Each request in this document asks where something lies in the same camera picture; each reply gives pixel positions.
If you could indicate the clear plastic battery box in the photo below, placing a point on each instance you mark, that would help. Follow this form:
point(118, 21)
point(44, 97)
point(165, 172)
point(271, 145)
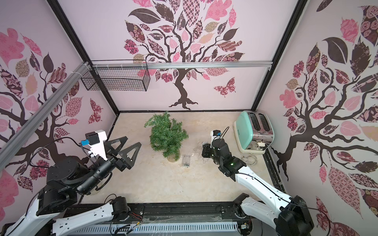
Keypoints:
point(186, 160)

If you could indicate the black base frame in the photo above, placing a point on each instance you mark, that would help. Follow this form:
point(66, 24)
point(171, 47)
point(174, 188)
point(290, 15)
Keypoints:
point(177, 215)

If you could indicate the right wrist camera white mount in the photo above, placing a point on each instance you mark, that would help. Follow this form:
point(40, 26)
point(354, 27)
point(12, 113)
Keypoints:
point(215, 134)

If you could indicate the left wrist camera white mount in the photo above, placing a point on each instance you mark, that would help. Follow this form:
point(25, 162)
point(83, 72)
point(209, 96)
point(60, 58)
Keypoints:
point(95, 140)

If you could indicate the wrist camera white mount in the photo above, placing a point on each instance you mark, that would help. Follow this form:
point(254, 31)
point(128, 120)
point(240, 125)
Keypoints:
point(215, 134)
point(95, 140)

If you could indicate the left wall aluminium rail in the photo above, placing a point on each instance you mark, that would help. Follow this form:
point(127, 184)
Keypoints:
point(28, 129)

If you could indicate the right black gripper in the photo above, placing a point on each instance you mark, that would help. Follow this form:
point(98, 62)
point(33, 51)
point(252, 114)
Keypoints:
point(208, 151)

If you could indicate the wall aluminium rail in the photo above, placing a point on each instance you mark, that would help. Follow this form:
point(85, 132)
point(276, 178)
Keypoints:
point(238, 64)
point(28, 129)

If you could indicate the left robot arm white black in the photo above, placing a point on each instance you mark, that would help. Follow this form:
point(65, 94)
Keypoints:
point(67, 179)

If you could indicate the small green christmas tree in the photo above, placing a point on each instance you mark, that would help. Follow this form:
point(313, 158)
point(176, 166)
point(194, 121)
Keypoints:
point(167, 135)

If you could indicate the black wire basket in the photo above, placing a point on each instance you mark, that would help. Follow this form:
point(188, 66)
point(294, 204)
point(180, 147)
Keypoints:
point(118, 75)

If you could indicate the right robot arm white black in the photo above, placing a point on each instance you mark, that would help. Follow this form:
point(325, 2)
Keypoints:
point(288, 215)

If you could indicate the back wall aluminium rail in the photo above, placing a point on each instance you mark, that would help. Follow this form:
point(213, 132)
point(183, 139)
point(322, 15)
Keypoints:
point(238, 64)

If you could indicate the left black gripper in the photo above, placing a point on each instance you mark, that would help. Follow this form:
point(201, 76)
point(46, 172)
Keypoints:
point(123, 162)

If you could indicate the mint green toaster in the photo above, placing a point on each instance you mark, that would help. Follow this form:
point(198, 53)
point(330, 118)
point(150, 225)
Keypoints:
point(253, 132)

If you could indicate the white slotted cable duct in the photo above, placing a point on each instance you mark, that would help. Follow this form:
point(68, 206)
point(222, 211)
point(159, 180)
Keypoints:
point(157, 229)

